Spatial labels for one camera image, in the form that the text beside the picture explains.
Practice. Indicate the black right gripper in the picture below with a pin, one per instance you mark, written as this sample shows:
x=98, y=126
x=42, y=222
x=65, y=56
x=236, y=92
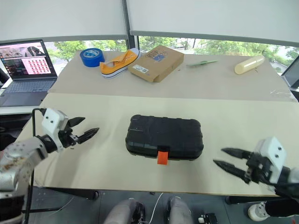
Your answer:
x=258, y=168

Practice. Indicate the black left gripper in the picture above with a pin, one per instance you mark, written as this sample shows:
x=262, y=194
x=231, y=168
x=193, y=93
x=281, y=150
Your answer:
x=67, y=138

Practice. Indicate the black plastic tool case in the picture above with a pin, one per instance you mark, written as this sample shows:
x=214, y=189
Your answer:
x=163, y=136

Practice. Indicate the black table base bar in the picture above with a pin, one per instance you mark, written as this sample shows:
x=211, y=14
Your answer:
x=79, y=193
x=245, y=200

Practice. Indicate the white sneaker of bystander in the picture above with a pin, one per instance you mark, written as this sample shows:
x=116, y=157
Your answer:
x=257, y=210

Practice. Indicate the black white floor device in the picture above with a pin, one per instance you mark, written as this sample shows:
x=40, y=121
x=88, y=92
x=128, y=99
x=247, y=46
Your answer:
x=208, y=218

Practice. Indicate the dark trouser leg of bystander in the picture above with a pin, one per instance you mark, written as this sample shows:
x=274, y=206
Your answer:
x=282, y=207

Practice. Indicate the blue tape roll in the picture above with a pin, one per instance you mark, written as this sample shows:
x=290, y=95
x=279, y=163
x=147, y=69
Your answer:
x=91, y=59

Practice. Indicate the white side desk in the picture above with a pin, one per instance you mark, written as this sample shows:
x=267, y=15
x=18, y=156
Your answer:
x=14, y=110

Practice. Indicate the orange canvas sneaker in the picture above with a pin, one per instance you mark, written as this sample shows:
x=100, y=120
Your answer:
x=119, y=65

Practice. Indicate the grey leg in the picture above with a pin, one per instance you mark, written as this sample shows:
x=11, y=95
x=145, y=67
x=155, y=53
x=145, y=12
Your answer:
x=121, y=211
x=178, y=210

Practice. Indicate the open laptop computer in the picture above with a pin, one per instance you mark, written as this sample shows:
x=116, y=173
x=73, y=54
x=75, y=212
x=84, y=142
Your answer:
x=25, y=79

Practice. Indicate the cream plastic cylinder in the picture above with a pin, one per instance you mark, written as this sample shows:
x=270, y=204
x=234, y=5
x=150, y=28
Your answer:
x=248, y=65

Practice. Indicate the brown cardboard box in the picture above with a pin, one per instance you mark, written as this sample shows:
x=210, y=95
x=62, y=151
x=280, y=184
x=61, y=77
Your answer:
x=156, y=64

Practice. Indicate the dark monitor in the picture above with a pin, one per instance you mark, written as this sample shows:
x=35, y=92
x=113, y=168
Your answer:
x=292, y=75

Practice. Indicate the green toothbrush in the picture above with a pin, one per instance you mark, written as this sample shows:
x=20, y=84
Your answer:
x=201, y=63

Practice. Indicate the white roller blind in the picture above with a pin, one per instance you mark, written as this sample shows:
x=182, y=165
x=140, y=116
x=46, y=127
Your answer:
x=60, y=17
x=215, y=17

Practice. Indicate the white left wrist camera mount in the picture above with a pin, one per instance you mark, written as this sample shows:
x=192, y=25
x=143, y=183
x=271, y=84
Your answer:
x=52, y=126

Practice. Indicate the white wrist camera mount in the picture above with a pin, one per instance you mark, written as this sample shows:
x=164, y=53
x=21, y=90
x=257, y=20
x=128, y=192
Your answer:
x=52, y=126
x=272, y=151

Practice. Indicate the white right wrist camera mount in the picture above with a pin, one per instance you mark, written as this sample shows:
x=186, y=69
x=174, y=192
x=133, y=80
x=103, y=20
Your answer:
x=272, y=151

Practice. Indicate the dark window frame pillar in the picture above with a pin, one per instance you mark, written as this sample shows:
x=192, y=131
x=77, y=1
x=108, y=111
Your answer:
x=132, y=42

